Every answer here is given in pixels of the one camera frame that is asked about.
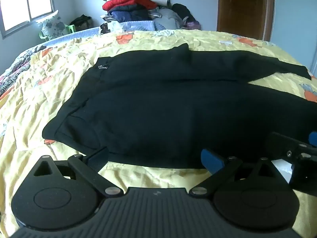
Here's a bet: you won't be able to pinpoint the striped patterned blanket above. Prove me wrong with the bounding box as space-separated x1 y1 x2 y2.
0 47 34 98

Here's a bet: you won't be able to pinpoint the window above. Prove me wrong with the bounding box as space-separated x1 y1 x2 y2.
0 0 55 39

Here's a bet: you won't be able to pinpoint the green plastic chair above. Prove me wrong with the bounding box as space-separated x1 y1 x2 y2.
38 22 76 40

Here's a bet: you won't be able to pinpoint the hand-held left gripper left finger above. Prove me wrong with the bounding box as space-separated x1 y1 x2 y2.
32 147 124 198

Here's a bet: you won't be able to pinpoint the brown wooden door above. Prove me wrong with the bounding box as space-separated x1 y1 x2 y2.
216 0 276 41

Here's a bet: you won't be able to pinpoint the floral pillow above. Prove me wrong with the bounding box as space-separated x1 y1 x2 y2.
36 10 69 40

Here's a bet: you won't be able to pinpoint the dark bag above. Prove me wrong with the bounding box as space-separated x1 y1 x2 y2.
70 15 94 32

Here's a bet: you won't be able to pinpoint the blue quilted blanket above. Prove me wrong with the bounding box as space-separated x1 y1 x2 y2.
32 20 160 49

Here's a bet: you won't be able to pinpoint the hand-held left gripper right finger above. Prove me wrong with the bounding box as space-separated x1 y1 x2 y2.
189 149 280 200

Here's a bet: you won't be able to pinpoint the yellow printed blanket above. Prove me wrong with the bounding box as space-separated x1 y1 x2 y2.
0 29 317 238

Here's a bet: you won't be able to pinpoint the pile of clothes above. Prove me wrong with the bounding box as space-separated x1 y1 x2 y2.
100 0 201 33

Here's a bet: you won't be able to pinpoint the red jacket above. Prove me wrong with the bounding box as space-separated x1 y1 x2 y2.
102 0 158 12

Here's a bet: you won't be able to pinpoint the black pants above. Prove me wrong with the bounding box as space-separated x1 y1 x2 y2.
42 43 317 176

